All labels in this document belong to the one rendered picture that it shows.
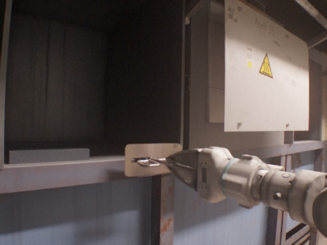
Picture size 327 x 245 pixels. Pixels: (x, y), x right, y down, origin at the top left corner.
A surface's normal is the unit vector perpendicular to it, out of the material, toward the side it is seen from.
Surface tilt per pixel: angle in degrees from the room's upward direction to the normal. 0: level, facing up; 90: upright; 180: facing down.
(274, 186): 67
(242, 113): 90
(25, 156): 90
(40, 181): 90
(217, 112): 90
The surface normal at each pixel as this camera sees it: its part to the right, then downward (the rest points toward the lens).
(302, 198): -0.84, -0.23
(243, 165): -0.41, -0.85
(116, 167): 0.58, 0.01
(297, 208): -0.80, 0.18
